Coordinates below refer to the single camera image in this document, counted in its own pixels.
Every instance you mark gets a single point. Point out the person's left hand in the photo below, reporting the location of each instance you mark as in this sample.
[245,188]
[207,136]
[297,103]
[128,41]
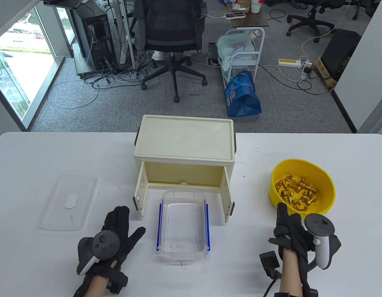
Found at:
[123,222]

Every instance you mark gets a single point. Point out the person's right hand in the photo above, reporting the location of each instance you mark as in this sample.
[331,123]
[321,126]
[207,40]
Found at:
[293,235]

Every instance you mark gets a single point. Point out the pile of gold chess pieces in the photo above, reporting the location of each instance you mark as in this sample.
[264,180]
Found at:
[297,193]

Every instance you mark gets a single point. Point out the yellow ribbed bowl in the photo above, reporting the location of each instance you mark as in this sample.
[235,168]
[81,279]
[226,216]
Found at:
[325,198]

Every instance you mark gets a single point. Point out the clear plastic lid blue label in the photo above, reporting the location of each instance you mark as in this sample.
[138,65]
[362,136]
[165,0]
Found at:
[70,201]

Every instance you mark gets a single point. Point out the clear plastic box blue latches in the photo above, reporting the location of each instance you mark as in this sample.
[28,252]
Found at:
[181,222]

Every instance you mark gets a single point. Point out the cream plastic cabinet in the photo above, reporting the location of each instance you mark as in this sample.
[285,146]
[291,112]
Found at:
[184,139]

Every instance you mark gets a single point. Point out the person's right forearm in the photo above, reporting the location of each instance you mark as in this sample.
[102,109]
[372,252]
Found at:
[290,275]

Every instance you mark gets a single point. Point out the person's left forearm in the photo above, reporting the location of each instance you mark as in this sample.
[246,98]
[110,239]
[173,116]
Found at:
[95,286]

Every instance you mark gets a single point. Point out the cardboard box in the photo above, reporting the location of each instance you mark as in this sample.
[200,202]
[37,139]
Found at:
[325,74]

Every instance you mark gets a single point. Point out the small black box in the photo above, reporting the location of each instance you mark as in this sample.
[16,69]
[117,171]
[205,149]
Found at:
[213,54]

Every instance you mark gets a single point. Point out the black white right hand controller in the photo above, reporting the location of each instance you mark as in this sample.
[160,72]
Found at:
[319,224]

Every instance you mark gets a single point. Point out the black white hand controller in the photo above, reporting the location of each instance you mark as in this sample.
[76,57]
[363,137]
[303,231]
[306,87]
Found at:
[319,224]
[104,246]

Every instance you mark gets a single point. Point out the black white left hand controller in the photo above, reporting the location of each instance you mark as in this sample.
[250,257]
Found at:
[104,246]

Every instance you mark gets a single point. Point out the blue shopping bag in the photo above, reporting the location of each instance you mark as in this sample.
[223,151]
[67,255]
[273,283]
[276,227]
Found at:
[243,99]

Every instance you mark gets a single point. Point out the white charger adapter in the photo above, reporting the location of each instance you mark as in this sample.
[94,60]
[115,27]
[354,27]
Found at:
[306,71]

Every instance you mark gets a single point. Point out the white yellow power strip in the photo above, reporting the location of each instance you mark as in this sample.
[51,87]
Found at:
[288,62]

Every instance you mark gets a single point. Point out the white rolling cart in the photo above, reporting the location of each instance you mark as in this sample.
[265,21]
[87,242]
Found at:
[243,62]

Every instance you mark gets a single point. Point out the black case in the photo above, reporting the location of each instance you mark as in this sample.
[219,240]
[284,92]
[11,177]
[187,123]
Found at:
[341,52]

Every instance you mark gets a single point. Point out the large window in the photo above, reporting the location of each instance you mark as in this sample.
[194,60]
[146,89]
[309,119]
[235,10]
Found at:
[21,62]

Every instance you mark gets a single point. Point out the black computer tower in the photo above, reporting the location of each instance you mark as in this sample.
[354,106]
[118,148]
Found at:
[95,34]

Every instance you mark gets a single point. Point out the white metal pole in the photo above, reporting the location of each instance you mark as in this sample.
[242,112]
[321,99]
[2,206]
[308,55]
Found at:
[123,31]

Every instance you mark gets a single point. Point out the pale green plastic bag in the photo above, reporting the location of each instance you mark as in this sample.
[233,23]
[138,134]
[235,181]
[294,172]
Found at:
[231,46]

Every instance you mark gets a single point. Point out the black mesh office chair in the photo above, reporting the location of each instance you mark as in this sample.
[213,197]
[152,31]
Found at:
[169,27]

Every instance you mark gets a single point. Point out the brown side table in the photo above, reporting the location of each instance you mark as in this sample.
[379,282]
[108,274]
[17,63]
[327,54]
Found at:
[256,20]

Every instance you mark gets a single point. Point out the pink white phone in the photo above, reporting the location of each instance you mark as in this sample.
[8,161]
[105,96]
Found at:
[235,15]

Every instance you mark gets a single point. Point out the dark desk top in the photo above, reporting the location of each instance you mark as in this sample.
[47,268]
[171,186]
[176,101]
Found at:
[62,2]

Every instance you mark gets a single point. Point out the white cup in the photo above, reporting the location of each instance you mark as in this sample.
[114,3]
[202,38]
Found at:
[255,6]

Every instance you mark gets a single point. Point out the snack package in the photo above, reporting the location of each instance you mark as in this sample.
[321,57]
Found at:
[240,6]

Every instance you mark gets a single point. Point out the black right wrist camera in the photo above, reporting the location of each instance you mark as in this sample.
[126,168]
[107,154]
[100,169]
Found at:
[269,263]

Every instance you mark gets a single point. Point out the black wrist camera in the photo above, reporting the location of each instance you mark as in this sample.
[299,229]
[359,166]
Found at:
[116,283]
[269,263]

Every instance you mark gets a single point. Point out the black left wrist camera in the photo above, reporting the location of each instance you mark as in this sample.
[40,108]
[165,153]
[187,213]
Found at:
[116,283]

